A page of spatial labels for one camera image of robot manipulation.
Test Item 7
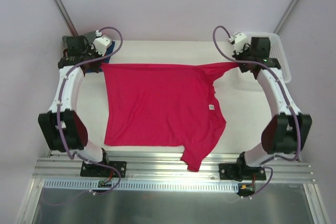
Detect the crimson pink t shirt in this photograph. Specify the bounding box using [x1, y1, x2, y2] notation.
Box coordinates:
[102, 62, 237, 172]

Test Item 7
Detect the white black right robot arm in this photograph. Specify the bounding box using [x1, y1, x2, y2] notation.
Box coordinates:
[232, 33, 312, 181]

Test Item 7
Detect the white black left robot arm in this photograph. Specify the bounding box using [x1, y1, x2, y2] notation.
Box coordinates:
[38, 31, 113, 176]

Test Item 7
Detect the white plastic mesh basket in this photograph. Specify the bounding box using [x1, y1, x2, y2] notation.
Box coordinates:
[234, 31, 291, 92]

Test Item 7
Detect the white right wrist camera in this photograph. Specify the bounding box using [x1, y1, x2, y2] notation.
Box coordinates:
[228, 32, 249, 54]

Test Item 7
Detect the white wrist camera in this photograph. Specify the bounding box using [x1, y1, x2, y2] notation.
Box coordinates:
[93, 30, 112, 56]
[228, 32, 249, 54]

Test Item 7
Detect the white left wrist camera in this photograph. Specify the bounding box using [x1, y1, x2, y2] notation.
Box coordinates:
[93, 30, 112, 56]

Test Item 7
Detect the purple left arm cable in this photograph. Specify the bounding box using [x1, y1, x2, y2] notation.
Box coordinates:
[57, 26, 124, 196]

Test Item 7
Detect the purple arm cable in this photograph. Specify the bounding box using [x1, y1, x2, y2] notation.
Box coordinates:
[212, 25, 302, 201]
[57, 26, 124, 196]

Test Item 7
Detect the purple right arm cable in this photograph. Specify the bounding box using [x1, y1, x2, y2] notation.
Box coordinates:
[212, 25, 302, 201]

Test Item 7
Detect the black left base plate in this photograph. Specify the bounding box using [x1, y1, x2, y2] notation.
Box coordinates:
[80, 161, 127, 178]

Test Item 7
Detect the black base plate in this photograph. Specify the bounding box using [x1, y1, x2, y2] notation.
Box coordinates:
[218, 163, 266, 182]
[80, 161, 127, 178]

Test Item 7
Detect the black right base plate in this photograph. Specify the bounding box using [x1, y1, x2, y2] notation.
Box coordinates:
[218, 163, 266, 182]

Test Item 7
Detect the aluminium frame rail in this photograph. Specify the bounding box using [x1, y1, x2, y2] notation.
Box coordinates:
[33, 151, 317, 184]

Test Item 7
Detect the white slotted cable duct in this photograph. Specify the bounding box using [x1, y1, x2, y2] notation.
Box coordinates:
[44, 179, 238, 193]

